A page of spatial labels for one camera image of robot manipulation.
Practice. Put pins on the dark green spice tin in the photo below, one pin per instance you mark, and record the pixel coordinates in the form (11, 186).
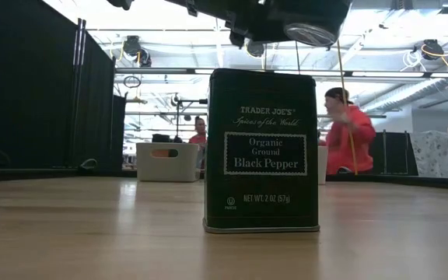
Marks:
(263, 155)

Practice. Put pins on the person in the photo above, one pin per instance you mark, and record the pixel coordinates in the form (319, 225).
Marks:
(199, 134)
(350, 144)

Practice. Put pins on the black tripod stand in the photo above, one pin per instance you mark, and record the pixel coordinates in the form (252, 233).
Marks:
(177, 116)

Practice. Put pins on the white plastic bin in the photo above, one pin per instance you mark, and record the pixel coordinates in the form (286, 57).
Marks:
(322, 163)

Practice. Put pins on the black upright board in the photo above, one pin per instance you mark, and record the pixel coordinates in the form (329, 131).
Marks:
(393, 153)

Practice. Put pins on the grey plastic bin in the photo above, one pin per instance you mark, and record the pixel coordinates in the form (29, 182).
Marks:
(167, 169)

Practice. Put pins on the floral patterned cloth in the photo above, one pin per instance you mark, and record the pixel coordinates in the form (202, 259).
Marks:
(434, 153)

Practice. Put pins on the grey curtain pole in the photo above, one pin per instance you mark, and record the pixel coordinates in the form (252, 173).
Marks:
(79, 97)

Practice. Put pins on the black curtain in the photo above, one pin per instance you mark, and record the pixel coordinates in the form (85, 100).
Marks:
(33, 97)

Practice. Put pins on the grey horizontal frame beam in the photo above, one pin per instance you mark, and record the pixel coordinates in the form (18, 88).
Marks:
(364, 73)

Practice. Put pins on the black table frame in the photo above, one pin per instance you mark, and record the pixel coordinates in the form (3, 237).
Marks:
(403, 180)

